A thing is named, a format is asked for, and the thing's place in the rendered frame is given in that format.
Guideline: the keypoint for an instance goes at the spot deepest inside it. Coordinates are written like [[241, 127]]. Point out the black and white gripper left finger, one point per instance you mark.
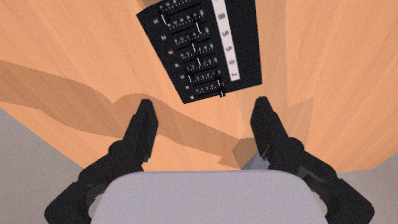
[[124, 157]]

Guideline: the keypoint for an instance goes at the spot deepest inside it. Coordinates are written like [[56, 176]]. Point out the black lighting desk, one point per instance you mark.
[[225, 51]]

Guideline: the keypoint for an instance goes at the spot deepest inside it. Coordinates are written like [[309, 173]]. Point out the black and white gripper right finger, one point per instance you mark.
[[344, 204]]

